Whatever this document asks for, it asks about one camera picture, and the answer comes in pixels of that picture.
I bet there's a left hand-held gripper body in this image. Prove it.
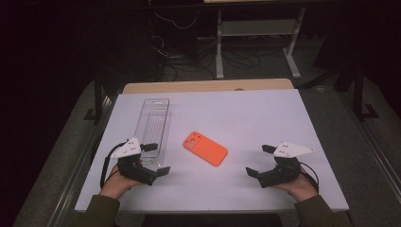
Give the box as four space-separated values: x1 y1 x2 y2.
110 137 158 186

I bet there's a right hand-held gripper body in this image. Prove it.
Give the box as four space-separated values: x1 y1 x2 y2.
257 141 316 189

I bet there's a clear plastic packaging tray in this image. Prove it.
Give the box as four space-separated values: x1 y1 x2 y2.
133 97 173 168

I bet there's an orange phone case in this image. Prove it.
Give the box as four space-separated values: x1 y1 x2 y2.
183 131 229 167

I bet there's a person's left hand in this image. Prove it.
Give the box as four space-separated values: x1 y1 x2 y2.
98 164 143 201

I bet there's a person's right hand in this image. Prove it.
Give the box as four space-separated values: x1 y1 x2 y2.
273 166 319 202

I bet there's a white board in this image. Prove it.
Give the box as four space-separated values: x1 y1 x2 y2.
75 88 350 213

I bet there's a black metal stand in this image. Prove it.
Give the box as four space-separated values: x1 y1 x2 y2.
83 72 105 124
353 62 379 121

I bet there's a light wooden table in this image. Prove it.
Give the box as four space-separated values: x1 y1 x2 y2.
122 78 295 95

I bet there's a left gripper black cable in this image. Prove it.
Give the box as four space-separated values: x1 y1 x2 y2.
99 142 127 189

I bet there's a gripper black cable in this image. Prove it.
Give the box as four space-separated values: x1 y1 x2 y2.
99 142 127 189
299 161 320 194

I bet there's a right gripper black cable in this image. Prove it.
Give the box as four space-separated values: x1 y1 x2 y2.
299 161 320 194

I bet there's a metal rail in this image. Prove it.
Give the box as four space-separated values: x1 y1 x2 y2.
340 91 401 197
46 94 117 227

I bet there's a bundle of black floor cables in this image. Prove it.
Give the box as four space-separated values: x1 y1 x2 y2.
160 46 263 81

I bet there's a white metal desk frame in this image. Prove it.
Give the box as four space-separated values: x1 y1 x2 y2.
216 8 306 79

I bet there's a thin white cable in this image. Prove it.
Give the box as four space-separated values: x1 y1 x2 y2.
154 10 201 31

